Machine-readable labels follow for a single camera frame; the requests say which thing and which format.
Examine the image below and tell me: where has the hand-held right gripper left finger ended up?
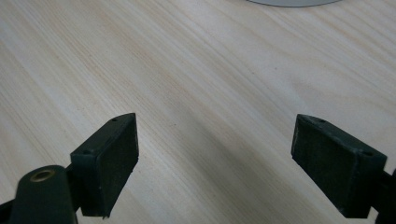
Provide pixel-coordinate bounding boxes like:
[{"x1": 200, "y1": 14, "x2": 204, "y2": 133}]
[{"x1": 69, "y1": 112, "x2": 140, "y2": 218}]

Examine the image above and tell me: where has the white utensil rack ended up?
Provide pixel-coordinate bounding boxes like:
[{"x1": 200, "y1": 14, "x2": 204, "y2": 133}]
[{"x1": 246, "y1": 0, "x2": 344, "y2": 7}]

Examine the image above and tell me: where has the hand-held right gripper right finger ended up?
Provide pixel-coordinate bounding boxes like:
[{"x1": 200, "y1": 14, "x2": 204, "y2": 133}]
[{"x1": 290, "y1": 113, "x2": 389, "y2": 219}]

